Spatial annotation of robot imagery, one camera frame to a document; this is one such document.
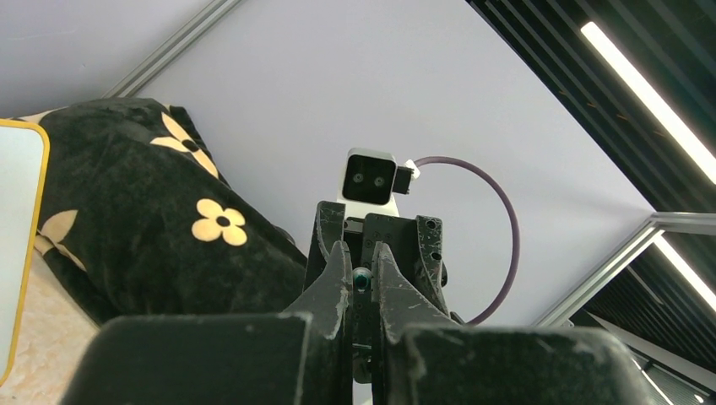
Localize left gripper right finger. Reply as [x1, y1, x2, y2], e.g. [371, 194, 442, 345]
[399, 325, 652, 404]

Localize white marker pen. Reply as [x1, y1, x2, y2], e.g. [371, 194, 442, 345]
[352, 267, 373, 384]

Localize black floral blanket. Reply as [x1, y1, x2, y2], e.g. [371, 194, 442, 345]
[27, 98, 306, 324]

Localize whiteboard with yellow frame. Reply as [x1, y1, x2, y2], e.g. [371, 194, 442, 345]
[1, 119, 51, 382]

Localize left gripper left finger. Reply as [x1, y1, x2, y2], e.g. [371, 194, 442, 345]
[61, 314, 312, 404]

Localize ceiling light strip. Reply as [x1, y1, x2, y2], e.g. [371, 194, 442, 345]
[580, 22, 715, 184]
[653, 235, 715, 312]

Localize right metal corner post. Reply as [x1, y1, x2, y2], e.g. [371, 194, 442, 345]
[102, 0, 242, 99]

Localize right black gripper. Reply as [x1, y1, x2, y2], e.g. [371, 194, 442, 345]
[286, 201, 455, 404]

